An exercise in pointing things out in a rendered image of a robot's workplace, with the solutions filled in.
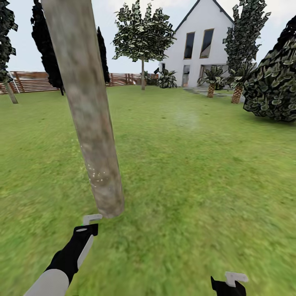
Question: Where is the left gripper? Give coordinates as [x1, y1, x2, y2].
[74, 223, 98, 236]

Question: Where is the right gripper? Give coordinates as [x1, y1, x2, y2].
[211, 277, 246, 296]

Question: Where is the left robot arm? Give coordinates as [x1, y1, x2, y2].
[23, 213, 103, 296]

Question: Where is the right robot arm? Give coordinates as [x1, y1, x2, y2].
[211, 272, 248, 296]

